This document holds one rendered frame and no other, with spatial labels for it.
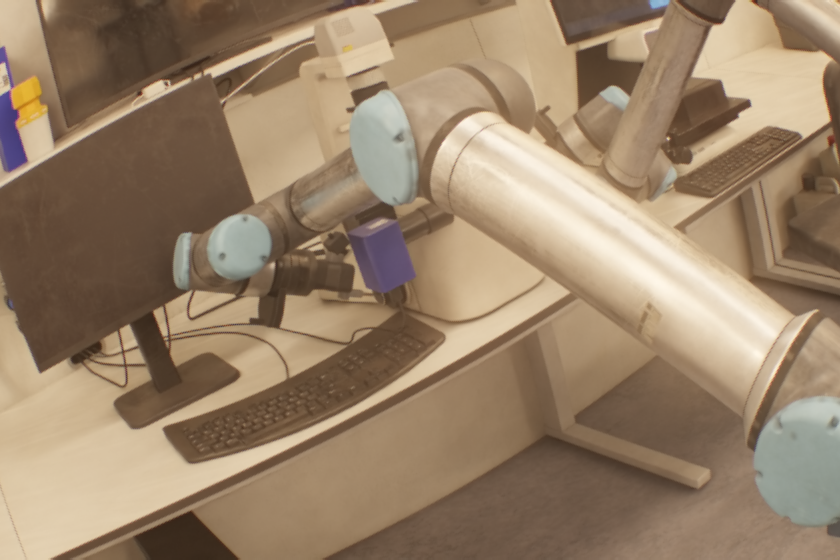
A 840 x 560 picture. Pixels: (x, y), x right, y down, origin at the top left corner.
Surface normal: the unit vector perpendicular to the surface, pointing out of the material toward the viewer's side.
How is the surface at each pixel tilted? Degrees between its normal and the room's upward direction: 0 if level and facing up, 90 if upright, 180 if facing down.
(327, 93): 100
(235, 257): 76
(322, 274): 96
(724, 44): 90
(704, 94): 90
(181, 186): 86
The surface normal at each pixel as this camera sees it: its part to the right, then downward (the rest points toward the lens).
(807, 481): -0.69, 0.47
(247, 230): 0.43, -0.10
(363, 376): -0.28, -0.85
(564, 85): -0.82, 0.42
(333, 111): 0.52, 0.29
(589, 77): 0.57, 0.52
